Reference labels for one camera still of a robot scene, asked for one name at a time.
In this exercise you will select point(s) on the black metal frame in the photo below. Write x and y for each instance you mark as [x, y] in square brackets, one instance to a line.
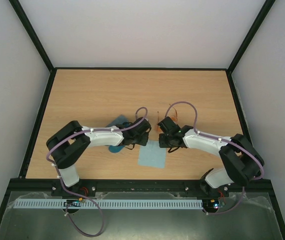
[21, 184]

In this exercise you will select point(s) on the green glasses case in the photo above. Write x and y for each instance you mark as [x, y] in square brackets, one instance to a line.
[119, 120]

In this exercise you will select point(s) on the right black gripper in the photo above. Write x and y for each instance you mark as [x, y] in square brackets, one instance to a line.
[163, 141]

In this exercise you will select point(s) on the light blue slotted cable duct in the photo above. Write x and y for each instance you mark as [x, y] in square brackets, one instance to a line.
[110, 204]

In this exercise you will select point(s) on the blue transparent glasses case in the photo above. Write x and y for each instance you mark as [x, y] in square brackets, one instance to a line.
[117, 149]

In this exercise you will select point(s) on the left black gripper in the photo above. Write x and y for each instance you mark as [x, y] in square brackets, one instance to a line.
[144, 140]

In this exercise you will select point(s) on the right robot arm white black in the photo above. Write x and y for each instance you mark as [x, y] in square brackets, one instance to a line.
[241, 162]

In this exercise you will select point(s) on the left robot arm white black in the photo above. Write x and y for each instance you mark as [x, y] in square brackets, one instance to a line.
[68, 144]

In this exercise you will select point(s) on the orange sunglasses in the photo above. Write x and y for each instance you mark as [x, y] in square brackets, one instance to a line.
[173, 114]

